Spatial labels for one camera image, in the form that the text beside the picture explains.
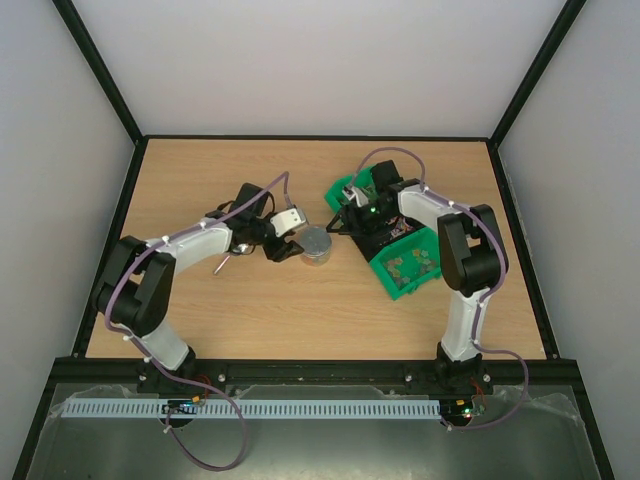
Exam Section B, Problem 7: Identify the silver metal jar lid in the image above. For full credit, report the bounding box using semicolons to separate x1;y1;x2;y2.
298;226;332;257

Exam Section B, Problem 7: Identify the silver metal scoop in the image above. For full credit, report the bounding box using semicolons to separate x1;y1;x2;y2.
213;243;255;275

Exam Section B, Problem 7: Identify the black candy bin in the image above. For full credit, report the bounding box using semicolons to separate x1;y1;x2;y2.
352;215;425;262

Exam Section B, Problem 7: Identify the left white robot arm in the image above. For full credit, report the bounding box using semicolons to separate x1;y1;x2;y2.
92;183;307;376

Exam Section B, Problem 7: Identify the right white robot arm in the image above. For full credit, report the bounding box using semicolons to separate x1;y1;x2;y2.
325;160;509;392

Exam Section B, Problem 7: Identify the clear glass jar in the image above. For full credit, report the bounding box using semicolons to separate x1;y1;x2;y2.
301;247;331;267

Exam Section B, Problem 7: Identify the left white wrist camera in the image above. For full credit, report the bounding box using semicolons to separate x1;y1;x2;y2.
270;206;308;238

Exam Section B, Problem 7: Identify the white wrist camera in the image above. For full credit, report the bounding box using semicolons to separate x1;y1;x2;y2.
342;185;369;207
270;206;308;238

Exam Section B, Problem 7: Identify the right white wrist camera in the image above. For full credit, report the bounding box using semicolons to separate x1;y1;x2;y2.
342;185;369;207

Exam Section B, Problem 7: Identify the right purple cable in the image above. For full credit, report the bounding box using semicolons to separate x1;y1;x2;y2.
351;146;531;433

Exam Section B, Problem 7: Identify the purple cable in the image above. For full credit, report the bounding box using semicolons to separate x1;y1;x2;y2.
104;171;292;471
351;146;531;433

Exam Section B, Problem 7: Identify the light blue cable duct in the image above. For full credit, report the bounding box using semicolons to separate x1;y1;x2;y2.
60;398;441;420

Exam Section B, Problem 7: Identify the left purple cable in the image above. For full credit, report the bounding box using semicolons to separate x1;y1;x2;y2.
104;171;292;471

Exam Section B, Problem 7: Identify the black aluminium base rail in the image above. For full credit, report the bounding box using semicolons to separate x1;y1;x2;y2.
47;357;584;397

